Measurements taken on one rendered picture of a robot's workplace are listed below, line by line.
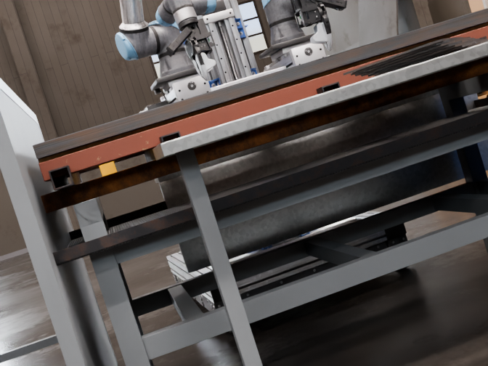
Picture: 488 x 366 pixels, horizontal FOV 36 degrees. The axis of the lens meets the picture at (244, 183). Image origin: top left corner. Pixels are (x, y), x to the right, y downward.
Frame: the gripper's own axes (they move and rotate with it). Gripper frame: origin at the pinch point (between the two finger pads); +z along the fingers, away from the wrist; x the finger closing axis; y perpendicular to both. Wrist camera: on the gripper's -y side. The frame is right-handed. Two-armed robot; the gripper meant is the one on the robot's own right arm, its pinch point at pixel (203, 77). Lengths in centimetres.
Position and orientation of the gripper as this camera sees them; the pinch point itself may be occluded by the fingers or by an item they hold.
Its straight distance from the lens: 257.2
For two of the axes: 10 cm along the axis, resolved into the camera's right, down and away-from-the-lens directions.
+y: 8.9, -3.3, 3.2
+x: -2.6, 2.1, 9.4
